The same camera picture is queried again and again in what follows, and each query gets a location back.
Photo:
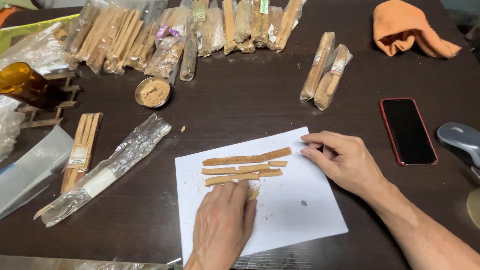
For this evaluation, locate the amber glass jar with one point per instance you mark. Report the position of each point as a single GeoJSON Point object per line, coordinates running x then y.
{"type": "Point", "coordinates": [24, 84]}

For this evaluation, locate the white paper sheet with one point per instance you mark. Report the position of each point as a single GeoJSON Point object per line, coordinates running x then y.
{"type": "Point", "coordinates": [288, 202]}

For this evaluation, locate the group of broken incense sticks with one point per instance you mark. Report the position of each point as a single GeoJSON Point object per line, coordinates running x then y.
{"type": "Point", "coordinates": [234, 160]}

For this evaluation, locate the red-edged black phone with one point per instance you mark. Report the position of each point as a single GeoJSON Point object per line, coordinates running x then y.
{"type": "Point", "coordinates": [408, 131]}

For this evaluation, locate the orange cloth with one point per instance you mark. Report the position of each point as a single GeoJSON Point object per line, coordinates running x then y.
{"type": "Point", "coordinates": [405, 30]}

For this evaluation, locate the row of incense stick packets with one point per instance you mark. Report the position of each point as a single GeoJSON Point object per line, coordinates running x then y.
{"type": "Point", "coordinates": [165, 37]}

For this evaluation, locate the clear-wrapped incense bundle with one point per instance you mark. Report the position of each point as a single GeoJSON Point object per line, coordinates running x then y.
{"type": "Point", "coordinates": [332, 80]}
{"type": "Point", "coordinates": [318, 65]}

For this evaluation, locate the wooden rack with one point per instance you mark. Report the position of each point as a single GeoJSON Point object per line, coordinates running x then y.
{"type": "Point", "coordinates": [56, 108]}

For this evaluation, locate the person's left hand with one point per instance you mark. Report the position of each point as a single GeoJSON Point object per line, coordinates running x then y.
{"type": "Point", "coordinates": [221, 221]}

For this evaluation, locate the crumpled clear plastic bag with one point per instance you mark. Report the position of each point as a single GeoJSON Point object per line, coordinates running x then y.
{"type": "Point", "coordinates": [37, 48]}

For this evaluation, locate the person's right hand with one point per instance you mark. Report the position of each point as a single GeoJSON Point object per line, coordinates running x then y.
{"type": "Point", "coordinates": [347, 163]}

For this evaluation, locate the empty clear plastic wrapper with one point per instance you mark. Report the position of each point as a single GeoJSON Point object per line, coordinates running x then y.
{"type": "Point", "coordinates": [112, 168]}

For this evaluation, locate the flat incense pack beige label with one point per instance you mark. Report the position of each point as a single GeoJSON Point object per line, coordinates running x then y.
{"type": "Point", "coordinates": [81, 150]}

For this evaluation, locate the translucent plastic folder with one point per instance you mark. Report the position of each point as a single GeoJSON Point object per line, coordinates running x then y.
{"type": "Point", "coordinates": [32, 168]}

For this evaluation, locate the gold round disc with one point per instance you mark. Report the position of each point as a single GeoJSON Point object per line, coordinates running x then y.
{"type": "Point", "coordinates": [474, 208]}

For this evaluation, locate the grey computer mouse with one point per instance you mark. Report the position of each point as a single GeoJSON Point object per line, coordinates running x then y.
{"type": "Point", "coordinates": [459, 140]}

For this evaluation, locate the small crumpled clear plastic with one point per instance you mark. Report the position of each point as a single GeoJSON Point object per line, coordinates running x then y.
{"type": "Point", "coordinates": [9, 127]}

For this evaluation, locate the crumbled incense piece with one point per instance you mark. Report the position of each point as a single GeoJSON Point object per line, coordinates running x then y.
{"type": "Point", "coordinates": [253, 194]}

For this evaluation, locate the metal bowl of brown powder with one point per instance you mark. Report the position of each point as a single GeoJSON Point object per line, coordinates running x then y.
{"type": "Point", "coordinates": [153, 92]}

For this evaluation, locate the yellow-green bag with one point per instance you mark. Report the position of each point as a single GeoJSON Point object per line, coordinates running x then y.
{"type": "Point", "coordinates": [22, 32]}

